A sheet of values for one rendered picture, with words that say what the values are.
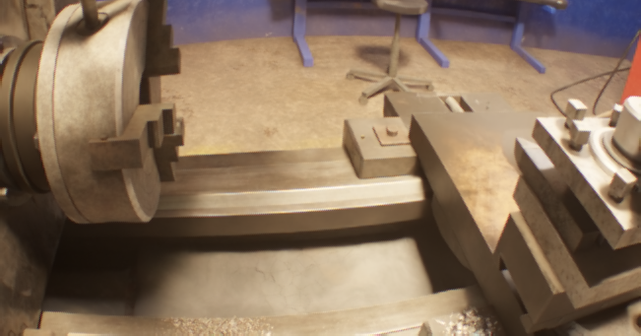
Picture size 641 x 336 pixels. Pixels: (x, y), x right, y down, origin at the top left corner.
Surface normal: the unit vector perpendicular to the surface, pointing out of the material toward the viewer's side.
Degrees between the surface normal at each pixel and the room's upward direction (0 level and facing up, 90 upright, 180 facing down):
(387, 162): 90
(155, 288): 4
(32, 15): 90
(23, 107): 56
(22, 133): 71
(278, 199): 49
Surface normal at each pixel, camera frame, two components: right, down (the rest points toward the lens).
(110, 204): 0.15, 0.79
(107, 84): 0.17, -0.07
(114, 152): 0.18, 0.40
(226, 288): 0.31, -0.85
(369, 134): 0.05, -0.82
